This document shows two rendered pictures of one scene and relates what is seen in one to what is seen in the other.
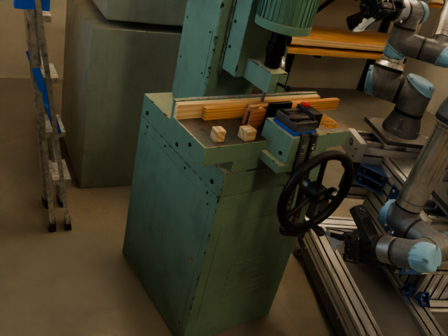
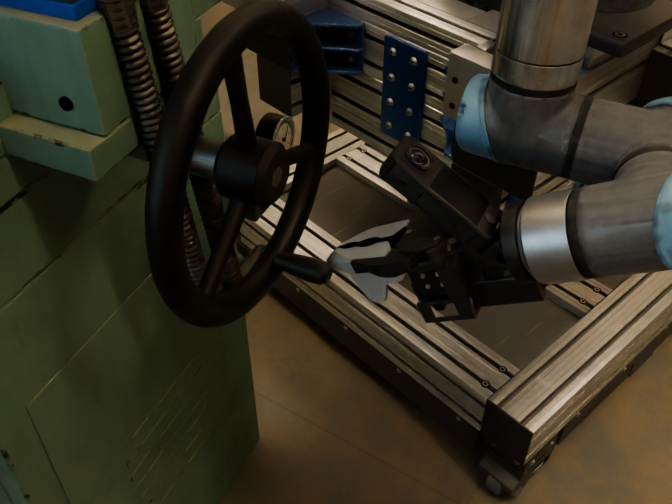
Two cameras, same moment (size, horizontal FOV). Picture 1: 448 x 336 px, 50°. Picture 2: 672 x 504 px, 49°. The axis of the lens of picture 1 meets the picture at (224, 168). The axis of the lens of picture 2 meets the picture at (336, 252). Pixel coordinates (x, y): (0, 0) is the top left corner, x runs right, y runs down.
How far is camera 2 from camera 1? 0.83 m
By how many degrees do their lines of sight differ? 24
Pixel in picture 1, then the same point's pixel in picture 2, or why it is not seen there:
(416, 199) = (566, 42)
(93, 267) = not seen: outside the picture
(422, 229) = (615, 127)
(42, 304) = not seen: outside the picture
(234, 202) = (19, 325)
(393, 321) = (504, 314)
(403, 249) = (627, 225)
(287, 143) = (68, 59)
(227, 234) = (61, 407)
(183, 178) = not seen: outside the picture
